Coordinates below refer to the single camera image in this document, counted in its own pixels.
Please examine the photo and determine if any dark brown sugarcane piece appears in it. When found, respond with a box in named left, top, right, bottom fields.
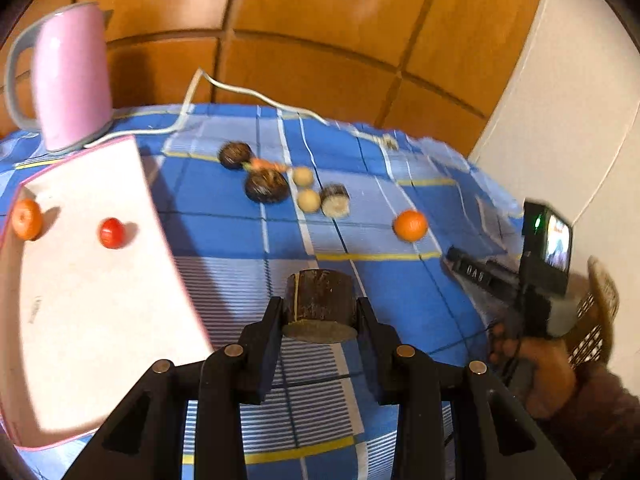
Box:
left=282, top=269, right=359, bottom=344
left=320, top=184, right=350, bottom=218

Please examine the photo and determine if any white power cable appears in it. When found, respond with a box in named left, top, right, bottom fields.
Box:
left=82, top=67, right=400, bottom=152

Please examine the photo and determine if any dark brown water chestnut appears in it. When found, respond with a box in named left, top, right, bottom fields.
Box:
left=244, top=169, right=290, bottom=205
left=218, top=142, right=254, bottom=171

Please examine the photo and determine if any person's right hand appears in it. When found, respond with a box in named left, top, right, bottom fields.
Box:
left=487, top=322, right=579, bottom=420

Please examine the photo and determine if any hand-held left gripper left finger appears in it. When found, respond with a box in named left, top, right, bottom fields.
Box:
left=62, top=297, right=284, bottom=480

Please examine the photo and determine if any orange mandarin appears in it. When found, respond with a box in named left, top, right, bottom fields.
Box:
left=11, top=198, right=44, bottom=241
left=393, top=209, right=429, bottom=243

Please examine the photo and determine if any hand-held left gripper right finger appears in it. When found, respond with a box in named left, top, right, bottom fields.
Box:
left=356, top=298, right=576, bottom=480

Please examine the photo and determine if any small red tomato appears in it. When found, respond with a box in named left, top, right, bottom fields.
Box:
left=98, top=217, right=126, bottom=249

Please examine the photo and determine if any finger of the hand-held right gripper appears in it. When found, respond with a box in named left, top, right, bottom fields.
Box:
left=445, top=246, right=523, bottom=311

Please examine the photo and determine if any person's right forearm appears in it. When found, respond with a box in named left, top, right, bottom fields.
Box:
left=542, top=360, right=640, bottom=480

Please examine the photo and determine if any pink electric kettle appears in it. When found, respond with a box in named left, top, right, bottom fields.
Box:
left=4, top=2, right=115, bottom=153

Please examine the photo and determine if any pink-edged white cardboard tray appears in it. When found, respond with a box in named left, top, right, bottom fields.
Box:
left=0, top=135, right=217, bottom=453

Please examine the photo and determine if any small orange carrot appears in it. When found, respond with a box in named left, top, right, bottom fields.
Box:
left=242, top=157, right=290, bottom=172

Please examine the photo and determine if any blue checked tablecloth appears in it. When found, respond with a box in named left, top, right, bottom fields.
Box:
left=0, top=102, right=546, bottom=480

